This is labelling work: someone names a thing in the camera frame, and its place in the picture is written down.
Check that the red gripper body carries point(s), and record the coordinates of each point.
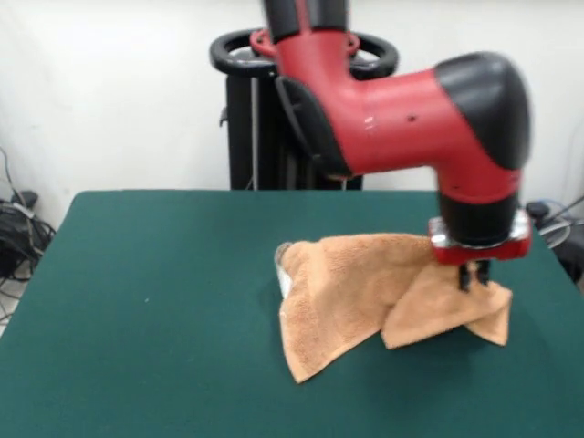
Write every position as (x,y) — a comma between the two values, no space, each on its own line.
(479,254)

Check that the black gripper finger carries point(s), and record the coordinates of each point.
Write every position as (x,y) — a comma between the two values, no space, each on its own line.
(482,274)
(465,277)

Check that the orange terry towel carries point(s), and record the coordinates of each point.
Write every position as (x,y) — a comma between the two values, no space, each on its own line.
(347,296)

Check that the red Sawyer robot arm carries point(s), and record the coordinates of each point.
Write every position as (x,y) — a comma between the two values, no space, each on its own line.
(388,123)

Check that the black floor object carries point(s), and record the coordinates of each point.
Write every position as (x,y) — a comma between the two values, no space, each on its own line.
(572,264)

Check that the dark green tablecloth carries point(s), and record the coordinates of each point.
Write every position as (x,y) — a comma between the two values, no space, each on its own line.
(137,296)

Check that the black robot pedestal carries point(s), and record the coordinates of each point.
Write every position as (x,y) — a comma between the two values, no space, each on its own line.
(246,137)

